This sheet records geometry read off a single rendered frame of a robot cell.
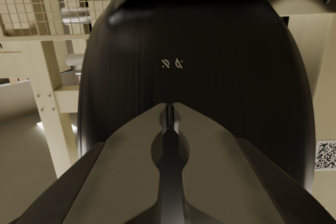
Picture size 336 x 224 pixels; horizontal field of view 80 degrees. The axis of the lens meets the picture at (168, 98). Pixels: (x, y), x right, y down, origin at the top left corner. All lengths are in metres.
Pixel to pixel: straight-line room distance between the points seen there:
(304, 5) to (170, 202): 0.38
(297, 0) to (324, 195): 0.42
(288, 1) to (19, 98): 7.79
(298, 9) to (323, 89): 0.15
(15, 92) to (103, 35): 7.64
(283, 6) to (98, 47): 0.39
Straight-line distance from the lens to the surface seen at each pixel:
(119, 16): 0.28
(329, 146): 0.53
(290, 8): 0.49
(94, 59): 0.25
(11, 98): 7.90
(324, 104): 0.47
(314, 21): 0.47
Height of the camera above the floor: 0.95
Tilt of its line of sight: 20 degrees up
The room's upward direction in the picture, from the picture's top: 178 degrees clockwise
